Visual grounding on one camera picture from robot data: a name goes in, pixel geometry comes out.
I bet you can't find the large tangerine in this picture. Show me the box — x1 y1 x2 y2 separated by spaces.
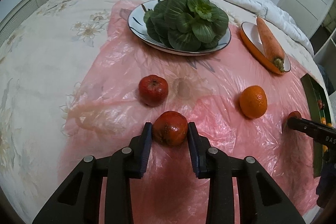
239 85 268 119

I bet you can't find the small red fruit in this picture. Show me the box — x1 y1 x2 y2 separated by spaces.
138 75 169 107
152 111 188 146

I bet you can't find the green tray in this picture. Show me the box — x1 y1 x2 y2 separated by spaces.
301 73 331 178

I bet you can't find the carrot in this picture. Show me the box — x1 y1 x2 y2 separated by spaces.
256 17 285 72

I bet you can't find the orange rimmed plate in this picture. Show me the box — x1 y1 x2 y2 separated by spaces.
239 22 291 75

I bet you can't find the pink plastic sheet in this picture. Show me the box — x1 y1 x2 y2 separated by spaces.
58 1 318 214

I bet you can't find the floral bed sheet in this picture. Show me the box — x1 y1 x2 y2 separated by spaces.
1 0 322 223

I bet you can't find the green leafy cabbage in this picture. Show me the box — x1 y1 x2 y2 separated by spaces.
143 0 229 52

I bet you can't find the white patterned plate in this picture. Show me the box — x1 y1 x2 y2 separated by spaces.
127 0 231 56

